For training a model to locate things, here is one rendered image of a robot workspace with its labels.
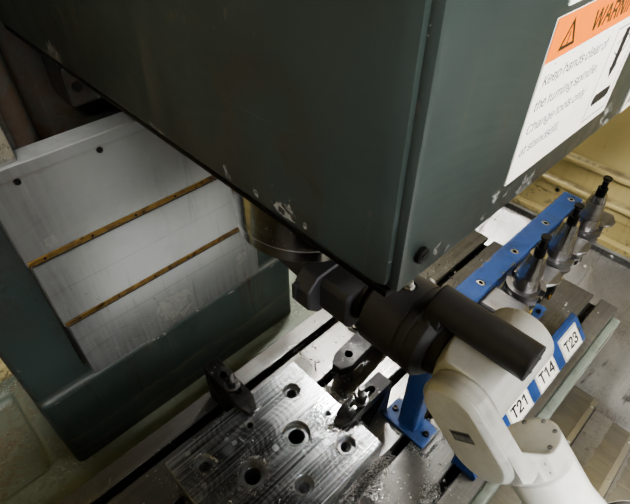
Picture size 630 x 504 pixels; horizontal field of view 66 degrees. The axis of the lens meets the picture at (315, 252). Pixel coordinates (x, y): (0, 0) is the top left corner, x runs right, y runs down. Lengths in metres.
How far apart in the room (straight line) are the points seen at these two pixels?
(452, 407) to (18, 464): 1.25
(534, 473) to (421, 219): 0.29
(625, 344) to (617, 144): 0.51
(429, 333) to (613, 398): 1.04
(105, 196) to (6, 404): 0.87
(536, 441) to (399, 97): 0.38
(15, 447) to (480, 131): 1.43
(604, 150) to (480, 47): 1.25
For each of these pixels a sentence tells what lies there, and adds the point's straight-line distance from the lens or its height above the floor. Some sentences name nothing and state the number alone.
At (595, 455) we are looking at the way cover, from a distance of 1.34.
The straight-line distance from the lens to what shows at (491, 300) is 0.83.
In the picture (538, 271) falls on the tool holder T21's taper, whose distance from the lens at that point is 0.83.
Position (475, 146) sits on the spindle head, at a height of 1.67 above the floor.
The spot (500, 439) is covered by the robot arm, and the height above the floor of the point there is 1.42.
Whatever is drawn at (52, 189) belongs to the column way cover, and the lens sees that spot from 0.87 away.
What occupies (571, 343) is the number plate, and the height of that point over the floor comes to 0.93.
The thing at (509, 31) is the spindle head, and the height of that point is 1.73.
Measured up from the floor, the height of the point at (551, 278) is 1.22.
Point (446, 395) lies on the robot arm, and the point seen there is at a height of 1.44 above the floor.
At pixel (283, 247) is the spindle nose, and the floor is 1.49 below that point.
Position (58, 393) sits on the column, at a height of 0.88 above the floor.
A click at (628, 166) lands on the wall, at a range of 1.47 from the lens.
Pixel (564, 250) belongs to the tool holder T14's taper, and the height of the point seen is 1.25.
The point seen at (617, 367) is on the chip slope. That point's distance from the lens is 1.49.
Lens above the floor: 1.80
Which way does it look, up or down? 43 degrees down
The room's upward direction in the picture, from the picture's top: straight up
